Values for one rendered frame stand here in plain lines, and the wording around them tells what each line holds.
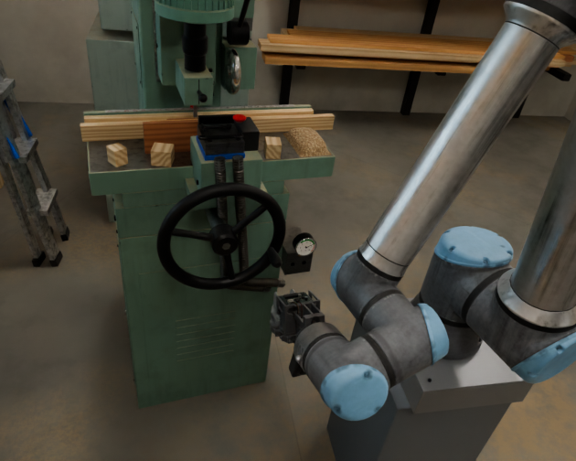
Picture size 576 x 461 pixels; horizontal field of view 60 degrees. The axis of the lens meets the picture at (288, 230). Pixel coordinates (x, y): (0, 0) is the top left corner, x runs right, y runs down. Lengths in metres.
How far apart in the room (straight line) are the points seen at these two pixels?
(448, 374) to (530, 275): 0.35
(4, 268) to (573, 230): 2.12
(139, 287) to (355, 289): 0.71
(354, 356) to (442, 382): 0.42
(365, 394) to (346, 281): 0.21
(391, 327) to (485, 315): 0.29
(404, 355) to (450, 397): 0.42
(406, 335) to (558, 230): 0.29
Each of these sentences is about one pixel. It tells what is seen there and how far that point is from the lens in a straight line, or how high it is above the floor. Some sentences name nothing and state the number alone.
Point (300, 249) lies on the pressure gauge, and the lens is 1.35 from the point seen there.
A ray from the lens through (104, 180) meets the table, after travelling 1.19.
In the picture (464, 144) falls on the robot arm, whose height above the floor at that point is 1.18.
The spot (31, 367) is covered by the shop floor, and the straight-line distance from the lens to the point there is 1.99.
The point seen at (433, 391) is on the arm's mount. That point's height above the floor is 0.63.
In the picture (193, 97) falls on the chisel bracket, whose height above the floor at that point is 1.02.
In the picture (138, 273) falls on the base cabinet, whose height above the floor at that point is 0.59.
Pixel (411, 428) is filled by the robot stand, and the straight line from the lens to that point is 1.28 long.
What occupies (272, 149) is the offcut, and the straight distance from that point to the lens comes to 1.23.
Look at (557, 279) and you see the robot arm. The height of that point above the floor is 0.99.
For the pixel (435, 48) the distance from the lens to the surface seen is 3.61.
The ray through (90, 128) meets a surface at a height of 0.93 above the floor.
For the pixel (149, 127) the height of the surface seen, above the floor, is 0.97.
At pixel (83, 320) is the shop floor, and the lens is 2.09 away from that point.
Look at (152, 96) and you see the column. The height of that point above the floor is 0.93.
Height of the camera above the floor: 1.49
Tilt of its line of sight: 36 degrees down
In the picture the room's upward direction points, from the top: 8 degrees clockwise
